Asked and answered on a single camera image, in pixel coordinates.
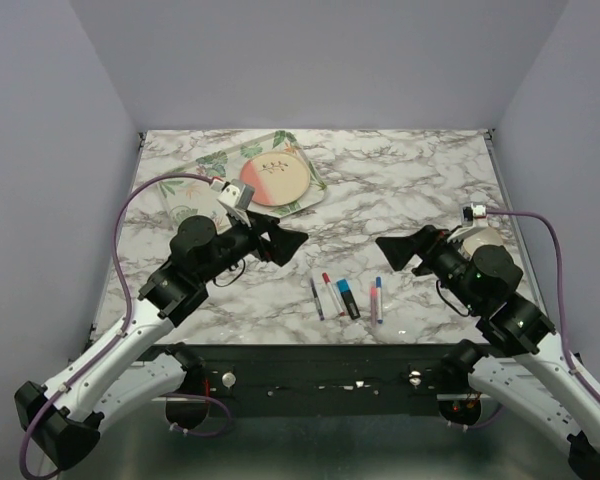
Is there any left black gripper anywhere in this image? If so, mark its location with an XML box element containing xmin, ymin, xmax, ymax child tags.
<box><xmin>199</xmin><ymin>207</ymin><xmax>309</xmax><ymax>285</ymax></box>

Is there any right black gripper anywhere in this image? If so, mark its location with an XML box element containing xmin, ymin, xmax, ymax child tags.
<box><xmin>376</xmin><ymin>221</ymin><xmax>482</xmax><ymax>312</ymax></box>

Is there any white pen blue tip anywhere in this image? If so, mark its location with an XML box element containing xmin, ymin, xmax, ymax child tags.
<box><xmin>375</xmin><ymin>276</ymin><xmax>383</xmax><ymax>325</ymax></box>

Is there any pink pen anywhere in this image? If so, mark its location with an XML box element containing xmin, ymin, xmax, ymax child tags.
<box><xmin>370</xmin><ymin>282</ymin><xmax>379</xmax><ymax>325</ymax></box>

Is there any white pen red tip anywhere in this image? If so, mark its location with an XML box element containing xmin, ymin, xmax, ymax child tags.
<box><xmin>321</xmin><ymin>272</ymin><xmax>345</xmax><ymax>317</ymax></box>

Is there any black marker blue tip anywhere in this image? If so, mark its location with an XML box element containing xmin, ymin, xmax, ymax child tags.
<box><xmin>336</xmin><ymin>279</ymin><xmax>360</xmax><ymax>320</ymax></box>

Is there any dark blue pen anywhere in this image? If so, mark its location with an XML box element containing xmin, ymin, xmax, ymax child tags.
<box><xmin>309</xmin><ymin>277</ymin><xmax>325</xmax><ymax>321</ymax></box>

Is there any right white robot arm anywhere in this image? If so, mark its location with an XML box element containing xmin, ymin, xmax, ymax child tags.
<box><xmin>376</xmin><ymin>225</ymin><xmax>600</xmax><ymax>479</ymax></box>

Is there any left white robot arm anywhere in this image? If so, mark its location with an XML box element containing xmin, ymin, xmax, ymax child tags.
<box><xmin>14</xmin><ymin>213</ymin><xmax>308</xmax><ymax>479</ymax></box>

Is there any pink cream plate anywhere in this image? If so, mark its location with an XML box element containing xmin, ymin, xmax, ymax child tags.
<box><xmin>239</xmin><ymin>151</ymin><xmax>311</xmax><ymax>207</ymax></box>

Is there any small patterned bowl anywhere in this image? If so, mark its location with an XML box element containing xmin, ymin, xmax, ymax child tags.
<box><xmin>460</xmin><ymin>226</ymin><xmax>504</xmax><ymax>258</ymax></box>

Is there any leaf patterned tray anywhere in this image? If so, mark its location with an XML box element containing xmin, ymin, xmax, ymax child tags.
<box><xmin>158</xmin><ymin>130</ymin><xmax>327</xmax><ymax>232</ymax></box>

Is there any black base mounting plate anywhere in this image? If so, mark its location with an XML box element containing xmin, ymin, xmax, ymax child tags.
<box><xmin>140</xmin><ymin>343</ymin><xmax>497</xmax><ymax>423</ymax></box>

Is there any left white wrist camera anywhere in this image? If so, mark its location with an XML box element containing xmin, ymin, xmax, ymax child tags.
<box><xmin>210</xmin><ymin>177</ymin><xmax>255</xmax><ymax>226</ymax></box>

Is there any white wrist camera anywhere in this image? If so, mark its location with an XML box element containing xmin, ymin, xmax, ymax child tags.
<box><xmin>447</xmin><ymin>203</ymin><xmax>488</xmax><ymax>243</ymax></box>
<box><xmin>210</xmin><ymin>177</ymin><xmax>255</xmax><ymax>226</ymax></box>

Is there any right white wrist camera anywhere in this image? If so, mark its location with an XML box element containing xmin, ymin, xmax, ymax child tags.
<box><xmin>447</xmin><ymin>203</ymin><xmax>488</xmax><ymax>243</ymax></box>

